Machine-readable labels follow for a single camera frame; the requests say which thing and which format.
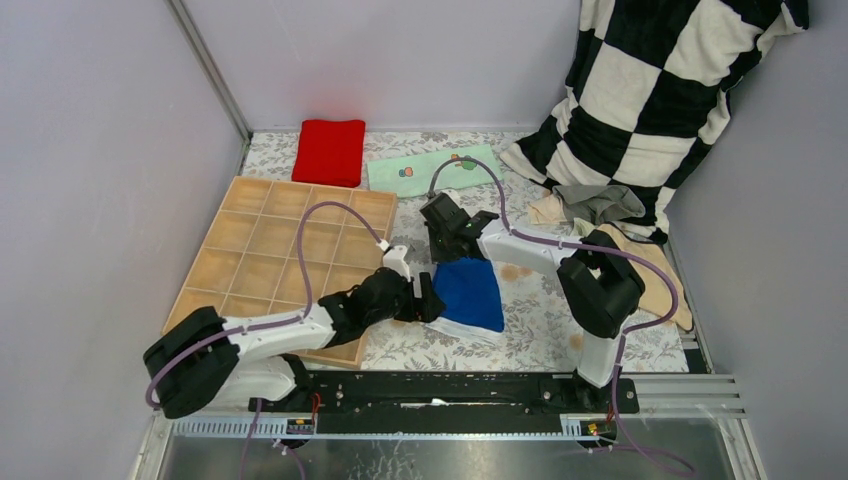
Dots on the red folded cloth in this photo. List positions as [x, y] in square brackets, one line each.
[330, 153]

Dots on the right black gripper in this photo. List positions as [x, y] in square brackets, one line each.
[439, 256]

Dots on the blue underwear with white lettering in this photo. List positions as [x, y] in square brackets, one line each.
[473, 306]

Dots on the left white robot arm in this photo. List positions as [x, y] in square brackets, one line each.
[208, 358]

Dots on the grey crumpled cloth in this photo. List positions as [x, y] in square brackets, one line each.
[599, 204]

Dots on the light green patterned cloth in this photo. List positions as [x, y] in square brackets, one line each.
[410, 176]

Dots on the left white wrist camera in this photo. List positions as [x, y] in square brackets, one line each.
[394, 258]

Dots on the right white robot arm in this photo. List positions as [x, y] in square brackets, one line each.
[601, 287]

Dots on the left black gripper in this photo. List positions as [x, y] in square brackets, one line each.
[424, 309]

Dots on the beige cloth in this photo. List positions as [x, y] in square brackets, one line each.
[656, 299]

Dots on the wooden compartment tray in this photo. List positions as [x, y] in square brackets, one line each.
[274, 243]

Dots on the black white checkered blanket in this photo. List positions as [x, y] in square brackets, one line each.
[647, 96]

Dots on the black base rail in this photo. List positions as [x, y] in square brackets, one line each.
[406, 402]

